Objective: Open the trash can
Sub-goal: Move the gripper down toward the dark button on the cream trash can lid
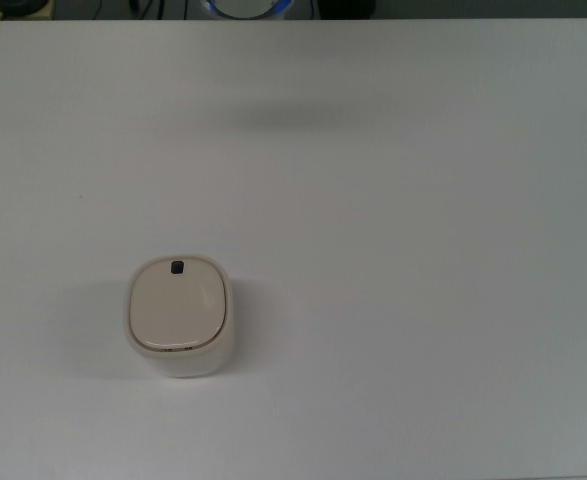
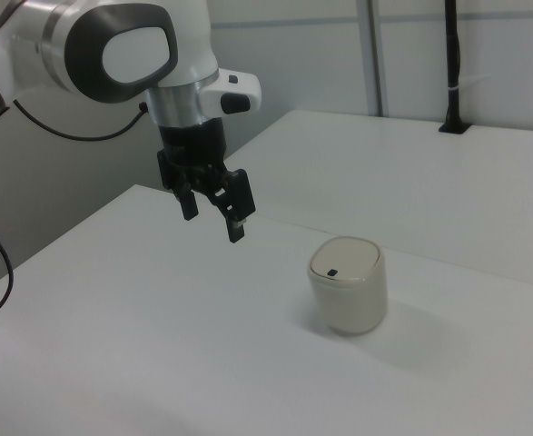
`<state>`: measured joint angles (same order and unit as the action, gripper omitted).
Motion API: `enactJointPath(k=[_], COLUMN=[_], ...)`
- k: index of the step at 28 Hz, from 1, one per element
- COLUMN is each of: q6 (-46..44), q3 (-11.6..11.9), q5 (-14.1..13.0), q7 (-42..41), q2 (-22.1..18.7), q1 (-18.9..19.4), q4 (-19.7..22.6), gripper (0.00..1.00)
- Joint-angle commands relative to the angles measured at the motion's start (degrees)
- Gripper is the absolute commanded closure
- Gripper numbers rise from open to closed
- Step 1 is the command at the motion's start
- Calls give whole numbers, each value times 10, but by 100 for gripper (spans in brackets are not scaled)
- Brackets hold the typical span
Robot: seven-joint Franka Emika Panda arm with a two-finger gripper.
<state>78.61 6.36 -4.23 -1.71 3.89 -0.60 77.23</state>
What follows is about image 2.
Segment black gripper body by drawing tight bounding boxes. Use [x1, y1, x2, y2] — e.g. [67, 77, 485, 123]
[156, 118, 232, 192]

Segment black pole with base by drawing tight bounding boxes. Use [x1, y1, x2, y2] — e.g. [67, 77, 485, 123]
[438, 0, 472, 134]

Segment small white trash can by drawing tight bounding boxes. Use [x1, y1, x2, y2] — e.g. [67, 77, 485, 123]
[306, 235, 389, 338]

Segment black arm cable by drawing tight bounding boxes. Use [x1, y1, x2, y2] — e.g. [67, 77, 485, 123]
[12, 98, 152, 142]

